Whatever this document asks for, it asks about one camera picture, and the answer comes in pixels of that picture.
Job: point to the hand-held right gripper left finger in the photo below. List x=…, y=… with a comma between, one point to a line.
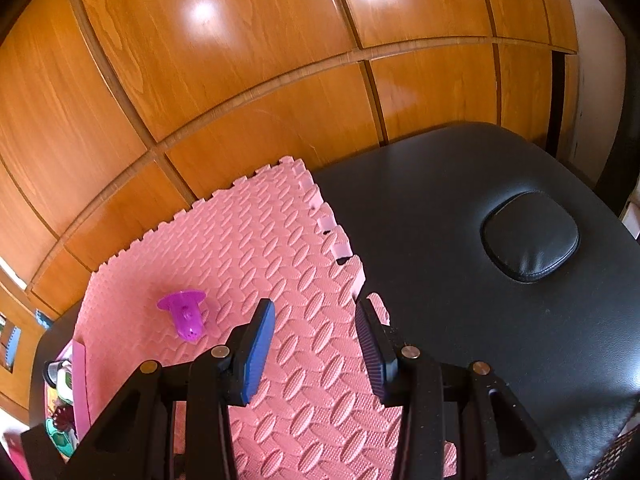
x=257, y=355

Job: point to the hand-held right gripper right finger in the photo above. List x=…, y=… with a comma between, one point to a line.
x=372, y=355

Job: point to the teal plastic toy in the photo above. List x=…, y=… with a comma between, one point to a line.
x=60, y=439

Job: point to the brown scalp massage brush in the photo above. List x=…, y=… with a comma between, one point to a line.
x=60, y=415

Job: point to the purple plastic cup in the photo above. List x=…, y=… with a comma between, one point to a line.
x=185, y=317

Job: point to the green and white tape dispenser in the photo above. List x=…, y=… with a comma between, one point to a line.
x=64, y=381

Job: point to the shallow pink box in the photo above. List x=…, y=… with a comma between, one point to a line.
x=80, y=390

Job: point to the wooden door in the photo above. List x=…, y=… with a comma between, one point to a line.
x=12, y=390

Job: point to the blue foam mat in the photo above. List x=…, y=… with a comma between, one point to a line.
x=44, y=319
x=13, y=349

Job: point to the pink foam puzzle mat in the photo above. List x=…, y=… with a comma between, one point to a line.
x=280, y=240

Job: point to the door glass panel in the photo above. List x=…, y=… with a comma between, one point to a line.
x=10, y=340

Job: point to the black massage table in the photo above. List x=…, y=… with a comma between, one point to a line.
x=425, y=200

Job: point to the black face hole cushion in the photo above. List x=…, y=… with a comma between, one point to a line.
x=530, y=240

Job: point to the black mesh chair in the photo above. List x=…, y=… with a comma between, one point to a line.
x=622, y=452

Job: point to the wooden wardrobe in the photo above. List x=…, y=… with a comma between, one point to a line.
x=200, y=85

